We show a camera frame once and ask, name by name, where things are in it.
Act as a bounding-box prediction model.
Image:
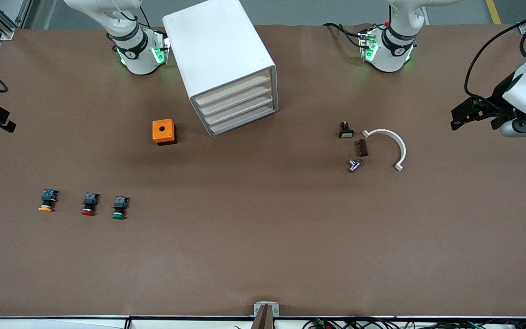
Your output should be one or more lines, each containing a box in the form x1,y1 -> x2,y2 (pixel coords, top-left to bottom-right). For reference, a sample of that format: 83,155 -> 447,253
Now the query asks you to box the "yellow push button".
38,189 -> 59,213

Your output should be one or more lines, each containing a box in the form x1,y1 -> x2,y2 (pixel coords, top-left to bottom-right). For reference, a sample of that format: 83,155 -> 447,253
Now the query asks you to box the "red push button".
80,192 -> 100,217

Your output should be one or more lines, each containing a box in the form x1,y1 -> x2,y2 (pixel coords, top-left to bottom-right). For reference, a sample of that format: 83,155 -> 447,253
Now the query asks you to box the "green push button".
111,196 -> 130,221

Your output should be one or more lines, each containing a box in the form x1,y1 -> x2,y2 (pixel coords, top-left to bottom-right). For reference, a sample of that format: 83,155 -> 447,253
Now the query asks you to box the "orange box with hole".
152,119 -> 177,146

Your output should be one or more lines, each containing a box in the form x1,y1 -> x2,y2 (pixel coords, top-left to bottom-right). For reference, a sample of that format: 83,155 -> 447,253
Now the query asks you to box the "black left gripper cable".
464,9 -> 526,106

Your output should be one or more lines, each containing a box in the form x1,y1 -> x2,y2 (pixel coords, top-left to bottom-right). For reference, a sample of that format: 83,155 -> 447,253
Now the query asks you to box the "white curved plastic bracket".
362,129 -> 407,172

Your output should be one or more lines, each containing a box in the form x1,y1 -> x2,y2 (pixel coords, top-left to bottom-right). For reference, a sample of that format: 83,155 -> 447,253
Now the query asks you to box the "black arm base cable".
322,22 -> 365,49

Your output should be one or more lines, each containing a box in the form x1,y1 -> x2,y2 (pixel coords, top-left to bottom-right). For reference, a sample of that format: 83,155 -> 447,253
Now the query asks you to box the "white table edge rail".
0,316 -> 526,329

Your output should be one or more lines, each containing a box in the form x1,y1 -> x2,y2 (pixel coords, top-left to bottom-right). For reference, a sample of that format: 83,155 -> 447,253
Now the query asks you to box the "bundle of black cables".
303,317 -> 526,329

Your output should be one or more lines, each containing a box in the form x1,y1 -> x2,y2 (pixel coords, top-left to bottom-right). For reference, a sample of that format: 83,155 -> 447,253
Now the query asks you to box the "grey camera mount with wedge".
250,301 -> 280,329

